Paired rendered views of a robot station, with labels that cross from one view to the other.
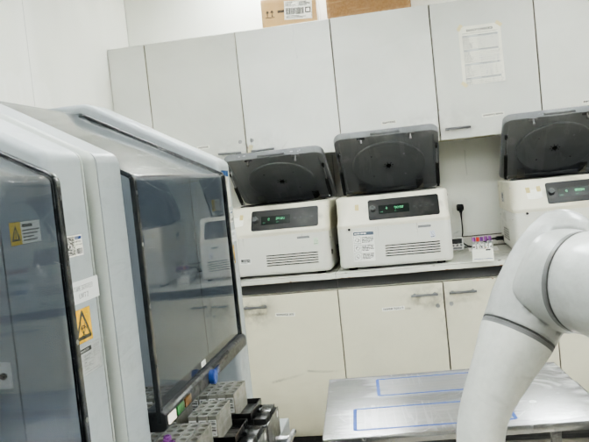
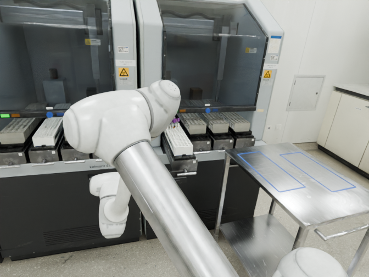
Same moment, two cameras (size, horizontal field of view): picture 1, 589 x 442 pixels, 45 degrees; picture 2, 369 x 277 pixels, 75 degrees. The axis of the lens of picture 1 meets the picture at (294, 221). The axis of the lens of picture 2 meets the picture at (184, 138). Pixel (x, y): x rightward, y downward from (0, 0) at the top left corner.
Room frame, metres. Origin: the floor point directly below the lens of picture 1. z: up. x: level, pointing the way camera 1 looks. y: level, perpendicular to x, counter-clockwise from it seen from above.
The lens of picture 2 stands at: (0.75, -1.00, 1.42)
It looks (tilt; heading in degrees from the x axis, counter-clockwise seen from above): 25 degrees down; 64
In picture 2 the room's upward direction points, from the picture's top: 4 degrees clockwise
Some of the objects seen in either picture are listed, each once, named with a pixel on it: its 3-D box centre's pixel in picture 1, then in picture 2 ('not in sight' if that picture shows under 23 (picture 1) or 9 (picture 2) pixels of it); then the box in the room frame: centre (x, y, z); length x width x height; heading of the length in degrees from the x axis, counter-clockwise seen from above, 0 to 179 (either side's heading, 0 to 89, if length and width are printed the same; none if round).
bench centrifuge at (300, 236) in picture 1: (283, 210); not in sight; (3.88, 0.05, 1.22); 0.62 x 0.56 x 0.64; 169
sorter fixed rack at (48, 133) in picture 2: not in sight; (50, 131); (0.59, 0.47, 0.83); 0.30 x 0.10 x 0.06; 81
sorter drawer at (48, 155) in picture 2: not in sight; (56, 131); (0.61, 0.61, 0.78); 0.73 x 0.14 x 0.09; 81
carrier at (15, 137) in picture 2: not in sight; (12, 137); (0.43, 0.40, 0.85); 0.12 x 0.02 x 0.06; 171
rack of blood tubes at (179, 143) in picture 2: not in sight; (177, 140); (1.25, 0.15, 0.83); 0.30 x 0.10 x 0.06; 81
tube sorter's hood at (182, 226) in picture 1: (83, 243); (202, 53); (1.54, 0.46, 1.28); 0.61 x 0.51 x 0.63; 171
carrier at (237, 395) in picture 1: (237, 399); (241, 127); (1.73, 0.18, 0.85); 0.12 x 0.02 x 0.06; 170
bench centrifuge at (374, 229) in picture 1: (391, 195); not in sight; (3.78, -0.52, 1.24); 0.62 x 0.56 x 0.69; 171
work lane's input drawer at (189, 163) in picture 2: not in sight; (172, 138); (1.28, 0.28, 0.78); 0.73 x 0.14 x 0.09; 81
